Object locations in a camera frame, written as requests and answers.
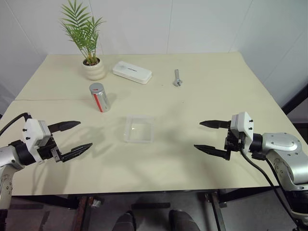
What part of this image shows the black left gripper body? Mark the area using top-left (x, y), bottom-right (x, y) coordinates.
top-left (36, 137), bottom-right (64, 163)

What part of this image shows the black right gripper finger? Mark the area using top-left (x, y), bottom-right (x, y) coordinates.
top-left (199, 119), bottom-right (232, 129)
top-left (193, 144), bottom-right (228, 160)

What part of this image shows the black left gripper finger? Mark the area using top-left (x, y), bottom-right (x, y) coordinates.
top-left (48, 121), bottom-right (81, 133)
top-left (59, 142), bottom-right (93, 163)

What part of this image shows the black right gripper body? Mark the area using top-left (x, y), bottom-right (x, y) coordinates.
top-left (224, 126), bottom-right (246, 161)

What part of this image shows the silver red can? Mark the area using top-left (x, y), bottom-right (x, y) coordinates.
top-left (89, 82), bottom-right (111, 113)

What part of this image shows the clear plastic square tray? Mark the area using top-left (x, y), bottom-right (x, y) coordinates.
top-left (123, 115), bottom-right (155, 144)

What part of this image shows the cream ribbed plant pot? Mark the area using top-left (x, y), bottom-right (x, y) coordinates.
top-left (82, 57), bottom-right (107, 81)

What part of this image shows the dark rounded left foot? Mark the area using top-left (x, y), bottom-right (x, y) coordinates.
top-left (113, 211), bottom-right (137, 231)

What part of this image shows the white flat rectangular box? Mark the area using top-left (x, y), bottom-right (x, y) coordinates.
top-left (112, 61), bottom-right (153, 85)

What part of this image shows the green palm plant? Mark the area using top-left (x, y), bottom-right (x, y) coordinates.
top-left (59, 0), bottom-right (107, 65)

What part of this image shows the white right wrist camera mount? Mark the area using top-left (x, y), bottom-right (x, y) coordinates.
top-left (231, 111), bottom-right (254, 153)

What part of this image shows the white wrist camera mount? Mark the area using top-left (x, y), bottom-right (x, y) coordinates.
top-left (22, 118), bottom-right (52, 162)
top-left (231, 111), bottom-right (254, 153)

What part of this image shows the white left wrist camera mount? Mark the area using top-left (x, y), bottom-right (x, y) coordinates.
top-left (22, 118), bottom-right (52, 162)

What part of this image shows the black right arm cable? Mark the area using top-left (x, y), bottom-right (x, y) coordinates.
top-left (239, 138), bottom-right (300, 231)

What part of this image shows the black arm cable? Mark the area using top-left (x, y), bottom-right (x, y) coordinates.
top-left (0, 112), bottom-right (33, 136)
top-left (239, 138), bottom-right (300, 231)

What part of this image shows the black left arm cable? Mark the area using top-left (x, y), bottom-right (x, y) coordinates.
top-left (0, 112), bottom-right (33, 136)

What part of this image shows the black diagonal frame bar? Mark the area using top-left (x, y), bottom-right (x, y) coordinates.
top-left (280, 83), bottom-right (308, 116)

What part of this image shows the black metal table frame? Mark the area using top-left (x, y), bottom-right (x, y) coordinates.
top-left (11, 186), bottom-right (282, 231)

